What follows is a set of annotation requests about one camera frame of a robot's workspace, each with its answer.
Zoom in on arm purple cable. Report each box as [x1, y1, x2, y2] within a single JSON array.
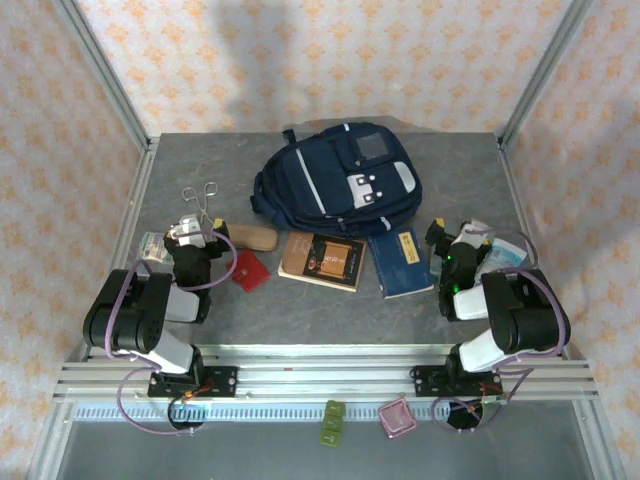
[[94, 227, 239, 437], [429, 227, 572, 435]]

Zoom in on grey slotted cable duct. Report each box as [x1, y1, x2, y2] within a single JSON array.
[[72, 403, 501, 422]]

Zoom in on clear bag green white packet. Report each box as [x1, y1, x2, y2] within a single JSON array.
[[137, 231, 174, 264]]

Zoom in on navy blue backpack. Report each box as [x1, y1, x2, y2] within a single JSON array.
[[249, 121, 424, 236]]

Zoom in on blue cover book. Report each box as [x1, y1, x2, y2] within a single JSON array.
[[367, 227, 435, 300]]

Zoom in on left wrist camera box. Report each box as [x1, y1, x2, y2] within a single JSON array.
[[167, 213, 215, 249]]

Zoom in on aluminium frame cross rail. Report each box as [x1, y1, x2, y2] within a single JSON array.
[[52, 343, 600, 403]]

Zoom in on red snap wallet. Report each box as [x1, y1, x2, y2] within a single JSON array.
[[225, 249, 273, 292]]

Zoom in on aluminium table side rail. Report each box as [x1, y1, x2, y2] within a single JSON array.
[[496, 139, 574, 361], [79, 139, 162, 362]]

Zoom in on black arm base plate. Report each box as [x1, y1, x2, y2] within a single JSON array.
[[148, 365, 240, 400], [410, 364, 501, 399]]

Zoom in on pink square box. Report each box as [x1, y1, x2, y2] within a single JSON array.
[[377, 397, 419, 441]]

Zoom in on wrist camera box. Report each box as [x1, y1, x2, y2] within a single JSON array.
[[167, 213, 215, 249], [455, 218, 495, 251]]

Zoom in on grey lower metal panel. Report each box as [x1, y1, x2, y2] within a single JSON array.
[[54, 418, 591, 480]]

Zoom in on metal scissor tongs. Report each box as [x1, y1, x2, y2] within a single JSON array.
[[181, 182, 220, 226]]

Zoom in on tan fabric pencil case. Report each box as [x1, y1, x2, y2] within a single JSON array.
[[224, 224, 280, 251]]

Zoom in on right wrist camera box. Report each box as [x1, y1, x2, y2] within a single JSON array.
[[455, 218, 495, 251]]

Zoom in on blue white tissue packet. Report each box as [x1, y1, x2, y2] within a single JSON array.
[[474, 234, 529, 281]]

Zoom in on aluminium frame post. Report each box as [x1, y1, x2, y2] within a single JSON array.
[[497, 0, 596, 151], [52, 0, 154, 154]]

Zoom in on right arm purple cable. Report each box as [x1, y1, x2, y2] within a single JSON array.
[[429, 227, 572, 435]]

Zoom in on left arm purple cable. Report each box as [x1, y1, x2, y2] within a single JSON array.
[[94, 227, 239, 437]]

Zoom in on brown cover book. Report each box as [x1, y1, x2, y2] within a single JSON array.
[[277, 230, 368, 294]]

